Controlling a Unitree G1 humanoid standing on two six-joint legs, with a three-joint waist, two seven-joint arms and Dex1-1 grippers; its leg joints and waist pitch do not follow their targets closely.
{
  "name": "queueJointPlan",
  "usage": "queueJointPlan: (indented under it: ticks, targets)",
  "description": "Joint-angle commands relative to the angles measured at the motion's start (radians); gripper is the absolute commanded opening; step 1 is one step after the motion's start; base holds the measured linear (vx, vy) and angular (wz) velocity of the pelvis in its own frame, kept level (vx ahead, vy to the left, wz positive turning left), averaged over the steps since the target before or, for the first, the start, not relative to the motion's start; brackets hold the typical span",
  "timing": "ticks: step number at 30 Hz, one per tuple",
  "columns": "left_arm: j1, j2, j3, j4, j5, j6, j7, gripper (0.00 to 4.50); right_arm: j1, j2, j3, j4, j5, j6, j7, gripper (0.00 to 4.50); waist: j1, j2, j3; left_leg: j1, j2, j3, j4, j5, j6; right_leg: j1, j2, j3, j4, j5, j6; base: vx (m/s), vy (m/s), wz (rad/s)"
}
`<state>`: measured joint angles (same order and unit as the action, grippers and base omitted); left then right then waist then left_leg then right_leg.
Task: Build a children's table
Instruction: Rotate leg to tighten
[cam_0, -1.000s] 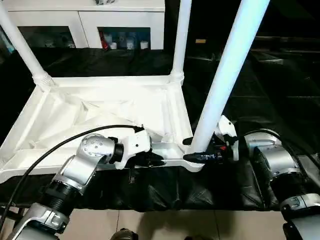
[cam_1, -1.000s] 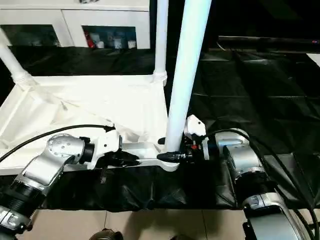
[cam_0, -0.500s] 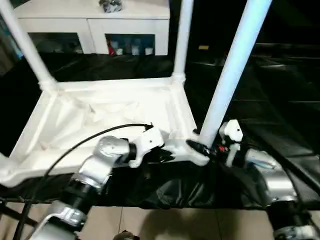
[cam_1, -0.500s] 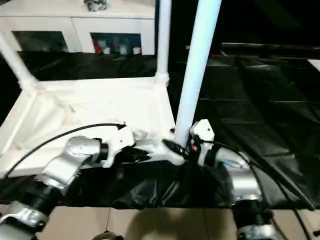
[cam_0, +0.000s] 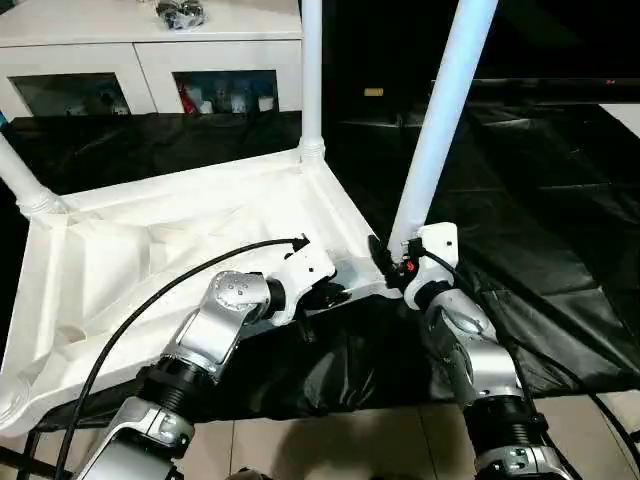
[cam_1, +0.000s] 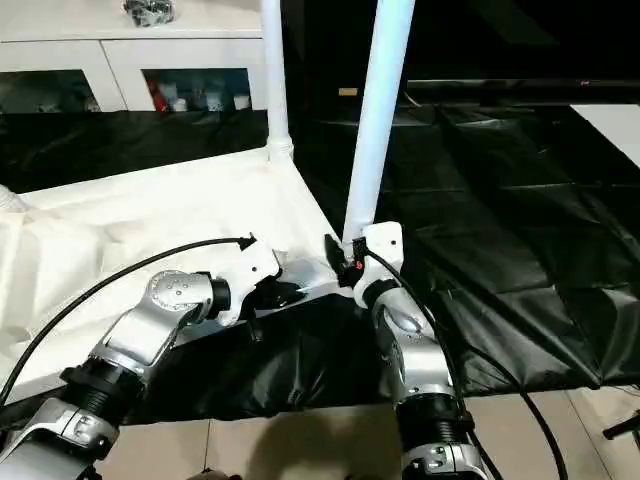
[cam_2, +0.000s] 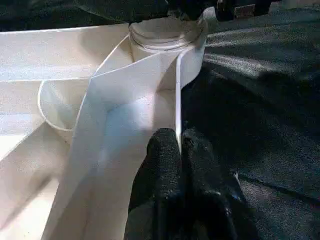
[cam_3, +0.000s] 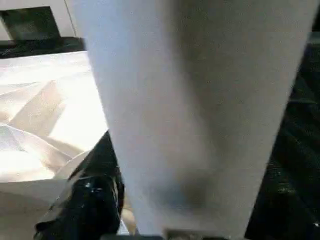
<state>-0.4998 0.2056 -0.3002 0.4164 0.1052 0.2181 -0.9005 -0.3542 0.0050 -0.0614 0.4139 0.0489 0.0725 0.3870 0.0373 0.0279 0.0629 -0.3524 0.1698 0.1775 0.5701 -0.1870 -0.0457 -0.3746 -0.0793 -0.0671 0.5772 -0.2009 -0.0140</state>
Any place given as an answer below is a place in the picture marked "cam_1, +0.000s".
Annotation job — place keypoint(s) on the white plastic table top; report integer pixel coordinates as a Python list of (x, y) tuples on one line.
[(125, 225)]

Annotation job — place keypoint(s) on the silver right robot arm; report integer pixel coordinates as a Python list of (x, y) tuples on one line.
[(415, 350)]

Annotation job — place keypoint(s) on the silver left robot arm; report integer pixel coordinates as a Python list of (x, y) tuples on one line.
[(135, 330)]

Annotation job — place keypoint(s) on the small beige label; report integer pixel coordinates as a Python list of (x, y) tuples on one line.
[(347, 92)]

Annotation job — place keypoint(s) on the black work mat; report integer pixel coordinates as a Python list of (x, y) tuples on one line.
[(500, 200)]

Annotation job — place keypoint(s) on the dark brown round object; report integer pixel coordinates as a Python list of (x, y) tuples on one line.
[(215, 475)]

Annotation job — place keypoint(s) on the black low shelf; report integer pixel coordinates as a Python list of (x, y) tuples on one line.
[(500, 87)]

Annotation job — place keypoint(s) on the white cabinet with glass doors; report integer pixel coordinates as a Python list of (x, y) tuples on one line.
[(125, 55)]

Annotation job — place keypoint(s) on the white flat panel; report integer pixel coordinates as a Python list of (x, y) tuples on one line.
[(615, 125)]

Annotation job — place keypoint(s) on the clear bag of dark parts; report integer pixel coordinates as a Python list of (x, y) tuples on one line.
[(150, 10)]

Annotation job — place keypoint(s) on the black floor stand leg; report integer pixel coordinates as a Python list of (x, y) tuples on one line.
[(622, 430)]

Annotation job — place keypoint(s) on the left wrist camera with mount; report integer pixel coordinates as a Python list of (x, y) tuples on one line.
[(250, 270)]

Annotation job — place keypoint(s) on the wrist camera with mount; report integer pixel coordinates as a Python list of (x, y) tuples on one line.
[(385, 245), (250, 270)]

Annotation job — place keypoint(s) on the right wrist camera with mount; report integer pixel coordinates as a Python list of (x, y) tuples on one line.
[(385, 245)]

